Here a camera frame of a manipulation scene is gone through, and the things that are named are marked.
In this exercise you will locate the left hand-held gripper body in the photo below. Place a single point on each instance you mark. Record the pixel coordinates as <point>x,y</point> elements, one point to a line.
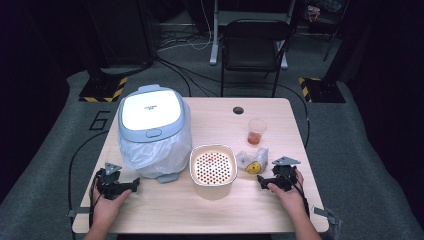
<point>110,186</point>

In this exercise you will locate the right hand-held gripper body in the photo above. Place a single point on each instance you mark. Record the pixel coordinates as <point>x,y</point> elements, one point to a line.
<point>285,176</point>

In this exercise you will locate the clear plastic wrapper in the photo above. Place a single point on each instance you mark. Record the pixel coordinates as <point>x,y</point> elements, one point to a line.
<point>255,161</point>

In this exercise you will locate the white plastic bin bag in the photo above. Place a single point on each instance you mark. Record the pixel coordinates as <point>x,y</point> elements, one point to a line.
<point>156,156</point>

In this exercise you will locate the orange food residue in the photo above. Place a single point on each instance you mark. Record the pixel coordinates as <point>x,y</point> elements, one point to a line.
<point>254,137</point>

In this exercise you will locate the clear plastic cup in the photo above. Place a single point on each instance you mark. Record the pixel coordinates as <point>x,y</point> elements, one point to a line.
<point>257,128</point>

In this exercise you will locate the white perforated strainer basket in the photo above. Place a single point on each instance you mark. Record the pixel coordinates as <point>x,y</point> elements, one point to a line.
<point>213,165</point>

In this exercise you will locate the white grey pedal trash bin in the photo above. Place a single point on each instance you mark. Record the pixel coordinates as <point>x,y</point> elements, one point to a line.
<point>151,110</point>

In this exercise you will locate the person's right hand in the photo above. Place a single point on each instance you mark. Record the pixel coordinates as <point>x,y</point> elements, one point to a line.
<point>293,200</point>

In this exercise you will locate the person's left hand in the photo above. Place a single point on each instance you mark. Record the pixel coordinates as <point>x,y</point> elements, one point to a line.
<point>105,211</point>

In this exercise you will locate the black folding chair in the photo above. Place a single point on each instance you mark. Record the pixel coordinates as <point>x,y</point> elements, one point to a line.
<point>255,43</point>

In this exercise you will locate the grey table edge bracket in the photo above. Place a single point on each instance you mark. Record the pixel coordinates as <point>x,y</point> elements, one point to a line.
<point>325,213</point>
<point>78,212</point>

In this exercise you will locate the hazard striped black base plate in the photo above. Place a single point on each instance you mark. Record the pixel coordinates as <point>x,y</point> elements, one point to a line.
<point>325,91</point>
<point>100,90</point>

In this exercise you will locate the black stand post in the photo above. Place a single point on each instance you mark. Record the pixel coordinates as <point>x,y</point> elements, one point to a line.
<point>95,50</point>
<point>340,46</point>

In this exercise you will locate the white desk frame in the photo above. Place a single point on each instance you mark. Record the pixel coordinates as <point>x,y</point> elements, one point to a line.
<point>215,40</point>

